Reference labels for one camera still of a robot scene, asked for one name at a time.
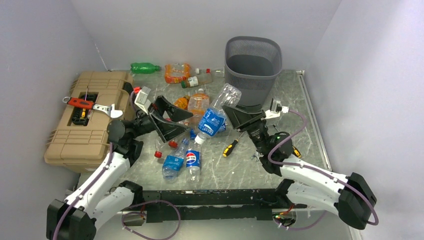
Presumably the orange wrapped bottle pack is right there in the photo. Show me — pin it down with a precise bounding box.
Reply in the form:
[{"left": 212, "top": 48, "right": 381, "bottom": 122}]
[{"left": 164, "top": 63, "right": 191, "bottom": 84}]

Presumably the clear bottle red label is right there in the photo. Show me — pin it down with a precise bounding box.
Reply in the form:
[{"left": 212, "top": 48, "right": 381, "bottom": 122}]
[{"left": 154, "top": 137, "right": 178, "bottom": 159}]

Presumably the grey mesh waste bin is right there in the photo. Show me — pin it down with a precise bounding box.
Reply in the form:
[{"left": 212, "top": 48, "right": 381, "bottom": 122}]
[{"left": 224, "top": 36, "right": 283, "bottom": 106}]

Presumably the yellow black screwdriver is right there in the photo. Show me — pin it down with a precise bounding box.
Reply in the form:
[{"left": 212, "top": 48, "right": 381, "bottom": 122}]
[
  {"left": 222, "top": 133, "right": 244, "bottom": 158},
  {"left": 292, "top": 145, "right": 302, "bottom": 158}
]

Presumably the red handled adjustable wrench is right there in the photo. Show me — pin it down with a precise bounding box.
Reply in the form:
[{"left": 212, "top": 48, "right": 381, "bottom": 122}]
[{"left": 62, "top": 96, "right": 124, "bottom": 119}]

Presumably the small orange juice bottle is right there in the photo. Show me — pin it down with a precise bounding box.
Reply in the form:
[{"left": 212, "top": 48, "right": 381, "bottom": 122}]
[{"left": 173, "top": 95, "right": 191, "bottom": 110}]

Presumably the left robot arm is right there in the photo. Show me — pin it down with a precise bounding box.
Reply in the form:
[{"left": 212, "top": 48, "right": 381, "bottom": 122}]
[{"left": 46, "top": 95, "right": 193, "bottom": 240}]

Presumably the silver combination spanner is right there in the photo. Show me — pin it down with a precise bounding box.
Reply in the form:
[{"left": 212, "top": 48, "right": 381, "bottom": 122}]
[{"left": 251, "top": 151, "right": 261, "bottom": 162}]

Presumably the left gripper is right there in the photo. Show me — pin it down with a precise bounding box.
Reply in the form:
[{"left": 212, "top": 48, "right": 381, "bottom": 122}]
[{"left": 131, "top": 95, "right": 193, "bottom": 143}]

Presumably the pepsi plastic bottle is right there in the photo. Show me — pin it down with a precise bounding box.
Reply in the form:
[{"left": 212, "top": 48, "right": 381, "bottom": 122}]
[{"left": 185, "top": 140, "right": 201, "bottom": 182}]

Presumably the crushed blue label bottle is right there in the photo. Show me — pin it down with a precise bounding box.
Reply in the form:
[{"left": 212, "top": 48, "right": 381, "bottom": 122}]
[{"left": 162, "top": 138, "right": 189, "bottom": 182}]

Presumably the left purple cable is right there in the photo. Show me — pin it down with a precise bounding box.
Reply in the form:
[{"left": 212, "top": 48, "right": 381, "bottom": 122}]
[{"left": 51, "top": 89, "right": 140, "bottom": 240}]

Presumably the blue bottle cap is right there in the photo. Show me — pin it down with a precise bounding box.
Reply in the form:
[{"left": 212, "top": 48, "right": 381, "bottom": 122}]
[{"left": 189, "top": 129, "right": 197, "bottom": 140}]

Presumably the large orange label bottle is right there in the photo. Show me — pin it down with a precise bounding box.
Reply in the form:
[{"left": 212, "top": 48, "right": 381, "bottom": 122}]
[{"left": 187, "top": 88, "right": 210, "bottom": 126}]

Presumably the clear bottle blue label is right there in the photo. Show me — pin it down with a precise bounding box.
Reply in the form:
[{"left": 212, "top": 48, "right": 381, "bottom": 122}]
[{"left": 194, "top": 83, "right": 242, "bottom": 145}]

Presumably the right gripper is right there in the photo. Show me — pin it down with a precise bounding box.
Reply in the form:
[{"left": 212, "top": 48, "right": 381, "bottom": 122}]
[{"left": 221, "top": 101, "right": 269, "bottom": 156}]

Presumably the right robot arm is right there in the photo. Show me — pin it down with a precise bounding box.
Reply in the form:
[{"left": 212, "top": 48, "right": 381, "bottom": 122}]
[{"left": 222, "top": 105, "right": 380, "bottom": 230}]

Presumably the clear bottle red cap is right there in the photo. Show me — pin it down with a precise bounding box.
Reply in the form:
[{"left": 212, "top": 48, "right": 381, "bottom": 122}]
[{"left": 194, "top": 68, "right": 225, "bottom": 78}]

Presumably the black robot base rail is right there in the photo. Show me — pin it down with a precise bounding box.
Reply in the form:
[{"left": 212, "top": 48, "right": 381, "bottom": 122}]
[{"left": 132, "top": 188, "right": 292, "bottom": 223}]

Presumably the brown tea bottle green cap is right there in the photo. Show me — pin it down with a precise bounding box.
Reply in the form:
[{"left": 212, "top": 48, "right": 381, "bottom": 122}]
[{"left": 180, "top": 73, "right": 213, "bottom": 89}]

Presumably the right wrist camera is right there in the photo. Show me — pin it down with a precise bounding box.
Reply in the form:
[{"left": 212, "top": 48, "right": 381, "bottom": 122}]
[{"left": 264, "top": 98, "right": 289, "bottom": 119}]

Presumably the tan plastic toolbox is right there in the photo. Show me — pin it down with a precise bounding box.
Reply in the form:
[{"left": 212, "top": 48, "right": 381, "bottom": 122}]
[{"left": 44, "top": 71, "right": 135, "bottom": 173}]

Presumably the small blue label bottle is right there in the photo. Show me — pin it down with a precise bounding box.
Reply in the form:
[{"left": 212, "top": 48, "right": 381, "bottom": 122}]
[{"left": 217, "top": 122, "right": 227, "bottom": 133}]

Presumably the green plastic bottle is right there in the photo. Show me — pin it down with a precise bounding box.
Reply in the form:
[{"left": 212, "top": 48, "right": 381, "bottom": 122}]
[{"left": 130, "top": 62, "right": 162, "bottom": 74}]

